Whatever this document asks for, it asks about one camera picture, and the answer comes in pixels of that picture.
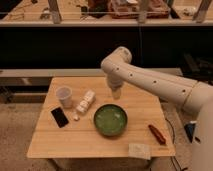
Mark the red brown pocket knife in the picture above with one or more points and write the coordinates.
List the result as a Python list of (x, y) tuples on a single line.
[(159, 137)]

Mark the translucent plastic cup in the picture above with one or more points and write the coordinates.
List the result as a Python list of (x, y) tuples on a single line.
[(64, 95)]

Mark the black foot pedal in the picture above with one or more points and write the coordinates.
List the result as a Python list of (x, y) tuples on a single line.
[(189, 129)]

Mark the black smartphone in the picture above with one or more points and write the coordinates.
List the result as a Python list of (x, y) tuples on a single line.
[(59, 117)]

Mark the wooden table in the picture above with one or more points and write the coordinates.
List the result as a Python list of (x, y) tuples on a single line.
[(80, 139)]

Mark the green ceramic bowl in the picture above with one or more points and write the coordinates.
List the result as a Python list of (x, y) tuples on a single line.
[(110, 120)]

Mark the small white cube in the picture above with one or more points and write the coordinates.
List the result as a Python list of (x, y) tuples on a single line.
[(76, 117)]

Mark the beige end effector stub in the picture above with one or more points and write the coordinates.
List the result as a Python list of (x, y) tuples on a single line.
[(116, 94)]

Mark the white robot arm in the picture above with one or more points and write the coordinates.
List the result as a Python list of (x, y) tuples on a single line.
[(192, 96)]

